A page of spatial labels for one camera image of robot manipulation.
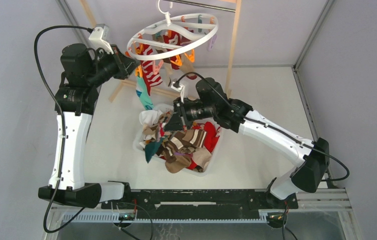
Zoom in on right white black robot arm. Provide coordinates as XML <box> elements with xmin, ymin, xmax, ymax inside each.
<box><xmin>164</xmin><ymin>77</ymin><xmax>330</xmax><ymax>208</ymax></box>

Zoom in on red garment in basket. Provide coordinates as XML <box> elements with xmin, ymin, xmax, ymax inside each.
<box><xmin>203</xmin><ymin>121</ymin><xmax>221</xmax><ymax>153</ymax></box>

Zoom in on translucent white laundry basket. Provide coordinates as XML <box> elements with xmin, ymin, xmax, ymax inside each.
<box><xmin>132</xmin><ymin>103</ymin><xmax>225</xmax><ymax>177</ymax></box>

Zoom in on red white striped hanging sock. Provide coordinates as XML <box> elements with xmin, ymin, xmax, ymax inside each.
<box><xmin>137</xmin><ymin>44</ymin><xmax>163</xmax><ymax>96</ymax></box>

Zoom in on tan brown sock in basket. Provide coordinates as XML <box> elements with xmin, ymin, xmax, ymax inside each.
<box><xmin>164</xmin><ymin>152</ymin><xmax>193</xmax><ymax>174</ymax></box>

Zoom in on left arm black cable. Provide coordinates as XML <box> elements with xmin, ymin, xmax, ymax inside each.
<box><xmin>33</xmin><ymin>25</ymin><xmax>93</xmax><ymax>234</ymax></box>

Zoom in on metal rack rod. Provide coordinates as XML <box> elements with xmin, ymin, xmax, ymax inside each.
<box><xmin>165</xmin><ymin>0</ymin><xmax>236</xmax><ymax>13</ymax></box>

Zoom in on orange clothes peg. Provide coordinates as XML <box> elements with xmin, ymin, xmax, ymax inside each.
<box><xmin>134</xmin><ymin>65</ymin><xmax>143</xmax><ymax>78</ymax></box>

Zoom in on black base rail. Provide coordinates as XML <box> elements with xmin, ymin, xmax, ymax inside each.
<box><xmin>101</xmin><ymin>189</ymin><xmax>299</xmax><ymax>221</ymax></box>

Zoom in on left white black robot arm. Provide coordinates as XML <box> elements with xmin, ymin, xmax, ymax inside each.
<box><xmin>38</xmin><ymin>43</ymin><xmax>139</xmax><ymax>209</ymax></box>

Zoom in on white sock in basket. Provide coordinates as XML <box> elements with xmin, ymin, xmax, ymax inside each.
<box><xmin>138</xmin><ymin>109</ymin><xmax>163</xmax><ymax>126</ymax></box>

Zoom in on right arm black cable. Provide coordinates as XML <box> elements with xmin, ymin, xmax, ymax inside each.
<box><xmin>174</xmin><ymin>71</ymin><xmax>351</xmax><ymax>240</ymax></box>

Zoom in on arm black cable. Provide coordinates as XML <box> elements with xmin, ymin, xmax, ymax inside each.
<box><xmin>33</xmin><ymin>25</ymin><xmax>93</xmax><ymax>234</ymax></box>
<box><xmin>174</xmin><ymin>71</ymin><xmax>351</xmax><ymax>240</ymax></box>

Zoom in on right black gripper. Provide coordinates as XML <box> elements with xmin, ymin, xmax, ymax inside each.
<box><xmin>164</xmin><ymin>95</ymin><xmax>217</xmax><ymax>131</ymax></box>

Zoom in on mint green sock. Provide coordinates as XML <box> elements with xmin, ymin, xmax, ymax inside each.
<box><xmin>136</xmin><ymin>76</ymin><xmax>154</xmax><ymax>110</ymax></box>

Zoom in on brown striped socks pile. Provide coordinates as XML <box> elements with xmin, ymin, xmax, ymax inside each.
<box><xmin>142</xmin><ymin>112</ymin><xmax>213</xmax><ymax>173</ymax></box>

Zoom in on wooden hanger rack frame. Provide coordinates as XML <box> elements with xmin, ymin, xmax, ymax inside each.
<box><xmin>79</xmin><ymin>0</ymin><xmax>243</xmax><ymax>103</ymax></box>

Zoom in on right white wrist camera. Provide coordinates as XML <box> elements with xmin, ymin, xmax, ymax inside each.
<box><xmin>170</xmin><ymin>80</ymin><xmax>186</xmax><ymax>103</ymax></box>

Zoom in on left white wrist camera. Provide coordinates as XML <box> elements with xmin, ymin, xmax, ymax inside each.
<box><xmin>88</xmin><ymin>24</ymin><xmax>114</xmax><ymax>54</ymax></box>

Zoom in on white round clip hanger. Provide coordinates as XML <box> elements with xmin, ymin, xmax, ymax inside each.
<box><xmin>126</xmin><ymin>0</ymin><xmax>220</xmax><ymax>62</ymax></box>

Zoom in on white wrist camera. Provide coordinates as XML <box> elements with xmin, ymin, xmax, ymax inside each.
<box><xmin>170</xmin><ymin>80</ymin><xmax>186</xmax><ymax>103</ymax></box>
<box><xmin>88</xmin><ymin>24</ymin><xmax>114</xmax><ymax>54</ymax></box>

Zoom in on dark teal patterned sock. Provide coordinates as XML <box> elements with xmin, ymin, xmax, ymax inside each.
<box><xmin>144</xmin><ymin>127</ymin><xmax>166</xmax><ymax>163</ymax></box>

